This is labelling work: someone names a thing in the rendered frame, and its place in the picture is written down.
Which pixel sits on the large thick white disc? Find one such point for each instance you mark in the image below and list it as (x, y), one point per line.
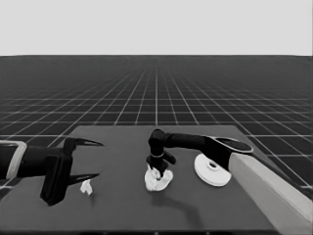
(208, 176)

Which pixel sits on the small white T-shaped piece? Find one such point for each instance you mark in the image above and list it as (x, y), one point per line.
(86, 189)

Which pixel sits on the white round carrier with pins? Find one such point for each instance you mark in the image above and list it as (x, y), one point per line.
(162, 186)

